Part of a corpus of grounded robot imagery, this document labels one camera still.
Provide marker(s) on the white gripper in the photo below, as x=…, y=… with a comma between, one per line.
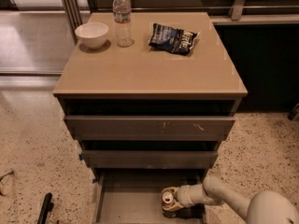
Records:
x=188, y=194

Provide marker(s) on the red coke can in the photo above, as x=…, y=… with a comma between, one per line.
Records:
x=167, y=199

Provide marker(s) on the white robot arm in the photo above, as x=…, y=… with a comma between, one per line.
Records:
x=265, y=207

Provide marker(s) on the grey open bottom drawer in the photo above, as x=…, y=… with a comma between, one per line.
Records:
x=133, y=196

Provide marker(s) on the grey drawer cabinet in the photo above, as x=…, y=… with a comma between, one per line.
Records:
x=143, y=81

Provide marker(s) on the grey middle drawer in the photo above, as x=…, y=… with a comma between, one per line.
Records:
x=129, y=159

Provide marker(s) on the grey top drawer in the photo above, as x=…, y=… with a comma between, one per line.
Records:
x=149, y=128

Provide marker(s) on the black object on floor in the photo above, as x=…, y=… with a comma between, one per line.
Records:
x=47, y=206

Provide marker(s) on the dark blue chip bag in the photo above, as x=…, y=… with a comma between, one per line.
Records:
x=173, y=40

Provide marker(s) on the white ceramic bowl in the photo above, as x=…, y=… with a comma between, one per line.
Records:
x=93, y=35

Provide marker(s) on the clear plastic water bottle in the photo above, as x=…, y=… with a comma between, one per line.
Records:
x=122, y=22

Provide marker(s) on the metal railing post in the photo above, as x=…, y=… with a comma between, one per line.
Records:
x=237, y=10

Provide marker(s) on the metal window frame post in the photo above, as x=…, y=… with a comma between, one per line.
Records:
x=73, y=17

